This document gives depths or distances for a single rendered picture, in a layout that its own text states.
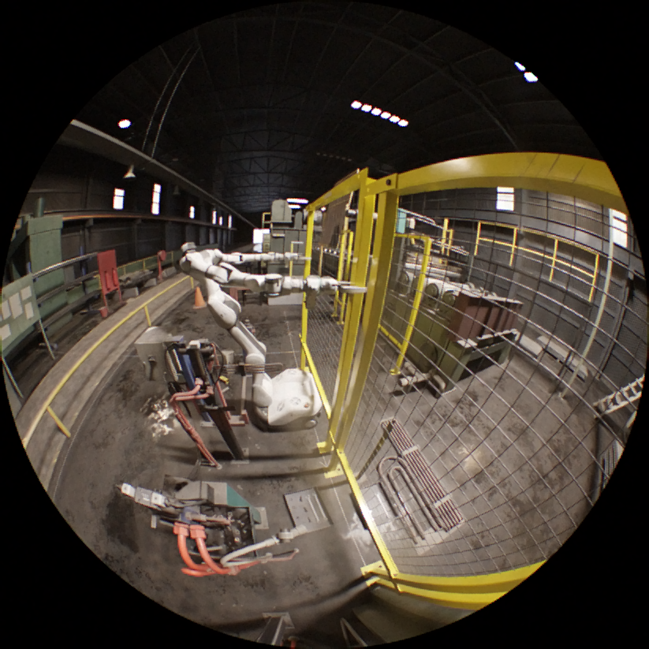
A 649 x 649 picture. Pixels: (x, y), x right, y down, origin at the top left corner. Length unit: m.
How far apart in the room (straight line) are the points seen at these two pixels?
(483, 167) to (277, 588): 2.00
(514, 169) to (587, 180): 0.14
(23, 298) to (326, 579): 6.20
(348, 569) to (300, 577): 0.31
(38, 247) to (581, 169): 8.99
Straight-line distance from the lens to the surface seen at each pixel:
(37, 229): 8.80
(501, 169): 0.42
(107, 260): 7.63
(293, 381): 1.93
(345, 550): 1.64
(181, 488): 0.88
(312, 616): 1.75
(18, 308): 5.78
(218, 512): 0.96
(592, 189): 0.39
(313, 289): 0.73
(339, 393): 1.11
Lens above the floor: 1.61
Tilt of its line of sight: 25 degrees down
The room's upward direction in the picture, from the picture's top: 5 degrees clockwise
